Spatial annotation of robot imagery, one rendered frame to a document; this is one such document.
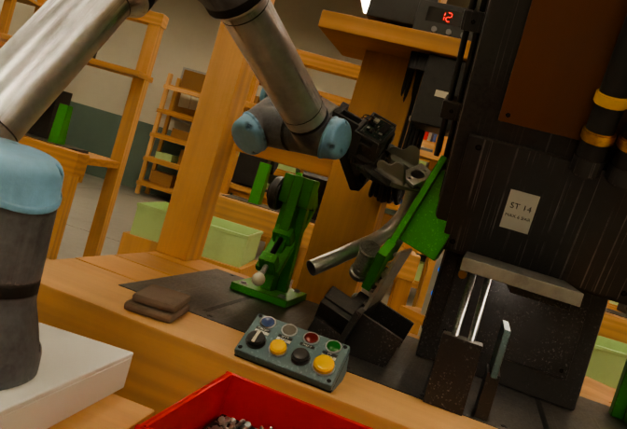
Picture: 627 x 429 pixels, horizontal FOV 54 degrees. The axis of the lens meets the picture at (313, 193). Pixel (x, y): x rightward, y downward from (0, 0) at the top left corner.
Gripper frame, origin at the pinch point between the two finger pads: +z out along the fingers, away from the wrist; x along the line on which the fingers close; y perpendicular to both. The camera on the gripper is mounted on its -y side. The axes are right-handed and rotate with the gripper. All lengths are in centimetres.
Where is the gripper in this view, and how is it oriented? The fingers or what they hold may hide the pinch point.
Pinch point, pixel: (417, 183)
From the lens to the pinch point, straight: 119.0
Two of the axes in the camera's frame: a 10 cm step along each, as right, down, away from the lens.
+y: 1.6, -6.4, -7.6
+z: 8.2, 5.1, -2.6
